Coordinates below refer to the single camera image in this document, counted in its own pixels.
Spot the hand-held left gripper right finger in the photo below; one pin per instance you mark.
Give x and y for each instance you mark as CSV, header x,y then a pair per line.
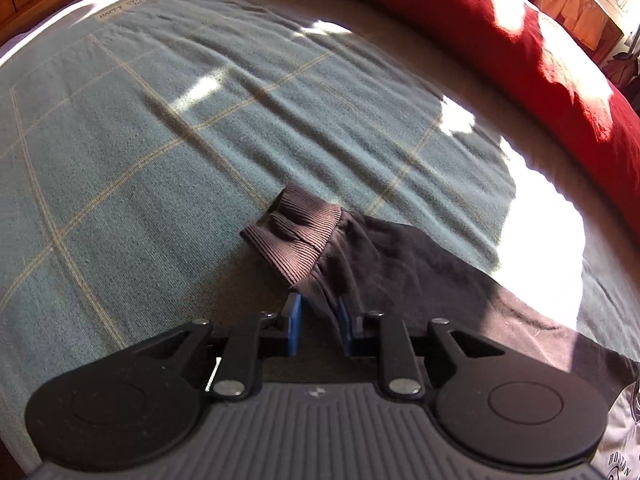
x,y
345,327

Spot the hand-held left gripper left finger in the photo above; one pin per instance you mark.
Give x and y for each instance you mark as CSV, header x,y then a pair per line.
x,y
295,322

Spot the grey sweatshirt with dark sleeves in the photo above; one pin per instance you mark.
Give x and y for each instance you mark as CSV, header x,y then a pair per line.
x,y
400,270

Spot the green plaid blanket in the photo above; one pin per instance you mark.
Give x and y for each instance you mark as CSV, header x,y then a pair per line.
x,y
150,160

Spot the red quilt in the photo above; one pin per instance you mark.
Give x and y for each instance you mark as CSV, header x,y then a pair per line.
x,y
500,20

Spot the orange floral garment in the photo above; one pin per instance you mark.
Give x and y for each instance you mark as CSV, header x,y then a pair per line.
x,y
575,5

